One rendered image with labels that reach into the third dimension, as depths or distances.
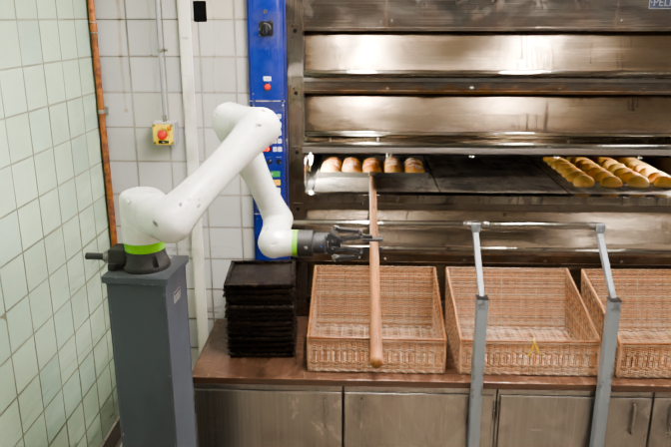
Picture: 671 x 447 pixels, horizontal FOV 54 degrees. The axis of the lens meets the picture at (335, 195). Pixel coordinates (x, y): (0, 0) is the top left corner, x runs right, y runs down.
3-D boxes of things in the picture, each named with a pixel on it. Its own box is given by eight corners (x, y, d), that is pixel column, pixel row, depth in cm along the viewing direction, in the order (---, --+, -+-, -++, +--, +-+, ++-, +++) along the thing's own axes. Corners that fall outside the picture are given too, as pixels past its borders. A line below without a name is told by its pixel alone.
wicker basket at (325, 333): (314, 318, 309) (313, 262, 301) (434, 320, 307) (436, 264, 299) (305, 372, 262) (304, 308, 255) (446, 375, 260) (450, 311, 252)
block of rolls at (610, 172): (540, 160, 363) (540, 151, 361) (628, 161, 361) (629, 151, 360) (574, 189, 304) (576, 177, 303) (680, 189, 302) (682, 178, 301)
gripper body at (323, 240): (315, 227, 231) (341, 228, 231) (315, 250, 233) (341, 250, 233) (314, 234, 224) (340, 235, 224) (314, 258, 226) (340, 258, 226)
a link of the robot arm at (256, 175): (226, 164, 220) (257, 156, 217) (232, 146, 229) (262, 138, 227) (267, 243, 239) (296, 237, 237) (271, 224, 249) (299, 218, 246)
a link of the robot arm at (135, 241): (140, 260, 193) (135, 198, 188) (115, 246, 204) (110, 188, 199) (179, 249, 202) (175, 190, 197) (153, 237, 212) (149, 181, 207)
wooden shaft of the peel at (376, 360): (382, 370, 151) (382, 358, 150) (369, 369, 151) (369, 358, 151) (375, 182, 316) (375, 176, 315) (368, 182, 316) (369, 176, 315)
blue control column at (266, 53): (297, 276, 510) (292, -15, 453) (317, 276, 509) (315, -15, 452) (260, 426, 324) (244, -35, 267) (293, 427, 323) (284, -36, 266)
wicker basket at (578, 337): (440, 320, 306) (443, 264, 299) (562, 322, 305) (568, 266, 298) (456, 375, 260) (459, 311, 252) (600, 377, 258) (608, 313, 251)
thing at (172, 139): (157, 143, 291) (155, 120, 288) (180, 143, 290) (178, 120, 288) (152, 146, 284) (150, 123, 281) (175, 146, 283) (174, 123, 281)
